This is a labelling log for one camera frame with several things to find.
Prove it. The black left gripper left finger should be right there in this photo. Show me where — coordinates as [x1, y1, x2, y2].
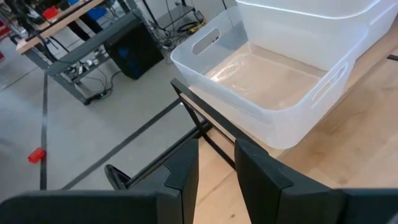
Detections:
[157, 138, 200, 224]

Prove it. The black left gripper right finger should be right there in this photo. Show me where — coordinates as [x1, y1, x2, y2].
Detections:
[234, 138, 343, 224]

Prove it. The clear plastic basket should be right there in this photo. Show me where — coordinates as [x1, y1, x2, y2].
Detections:
[170, 5, 371, 151]

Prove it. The black power strip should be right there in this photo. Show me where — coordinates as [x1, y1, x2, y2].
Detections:
[83, 89, 113, 106]

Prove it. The black computer tower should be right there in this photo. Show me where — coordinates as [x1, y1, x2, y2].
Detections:
[103, 22, 165, 81]

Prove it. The red block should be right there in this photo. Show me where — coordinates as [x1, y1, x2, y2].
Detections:
[27, 147, 47, 164]

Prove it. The white plastic basket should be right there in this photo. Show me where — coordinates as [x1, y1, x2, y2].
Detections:
[235, 0, 398, 72]

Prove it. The black equipment cart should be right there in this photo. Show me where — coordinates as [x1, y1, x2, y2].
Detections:
[146, 0, 208, 50]

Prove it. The blue bin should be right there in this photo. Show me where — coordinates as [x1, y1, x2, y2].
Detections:
[86, 6, 108, 21]

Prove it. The red bin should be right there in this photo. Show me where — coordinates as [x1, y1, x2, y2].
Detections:
[42, 5, 60, 21]

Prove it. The black aluminium table frame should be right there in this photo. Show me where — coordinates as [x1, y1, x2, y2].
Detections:
[62, 77, 270, 191]

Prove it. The wooden workbench with grey frame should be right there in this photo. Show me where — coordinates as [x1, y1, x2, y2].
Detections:
[15, 0, 147, 106]

